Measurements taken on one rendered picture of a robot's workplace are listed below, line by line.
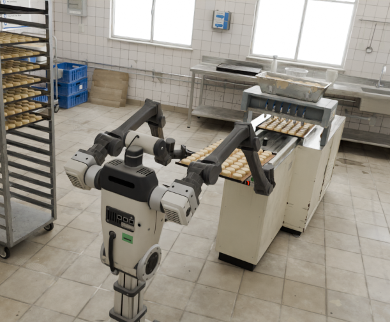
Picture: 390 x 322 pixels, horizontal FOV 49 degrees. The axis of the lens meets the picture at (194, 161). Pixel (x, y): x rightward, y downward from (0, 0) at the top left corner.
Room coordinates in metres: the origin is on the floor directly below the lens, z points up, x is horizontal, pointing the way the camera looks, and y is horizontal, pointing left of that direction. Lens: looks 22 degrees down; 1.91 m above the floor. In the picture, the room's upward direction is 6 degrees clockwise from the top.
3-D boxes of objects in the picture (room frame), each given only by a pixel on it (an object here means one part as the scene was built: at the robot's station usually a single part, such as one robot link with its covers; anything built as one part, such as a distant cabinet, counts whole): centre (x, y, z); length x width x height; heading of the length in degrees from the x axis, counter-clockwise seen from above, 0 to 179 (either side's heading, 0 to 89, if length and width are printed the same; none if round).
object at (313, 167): (3.95, -0.93, 0.42); 1.28 x 0.72 x 0.84; 156
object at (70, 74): (6.77, 2.16, 0.50); 0.60 x 0.40 x 0.20; 169
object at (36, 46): (6.04, 2.42, 0.89); 0.44 x 0.36 x 0.20; 86
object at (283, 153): (3.56, -0.91, 0.87); 2.01 x 0.03 x 0.07; 156
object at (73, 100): (6.77, 2.16, 0.10); 0.60 x 0.40 x 0.20; 165
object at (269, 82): (3.52, -0.73, 1.25); 0.56 x 0.29 x 0.14; 66
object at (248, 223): (3.06, -0.52, 0.45); 0.70 x 0.34 x 0.90; 156
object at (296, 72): (6.16, -1.30, 0.94); 0.33 x 0.33 x 0.12
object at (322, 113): (3.52, -0.73, 1.01); 0.72 x 0.33 x 0.34; 66
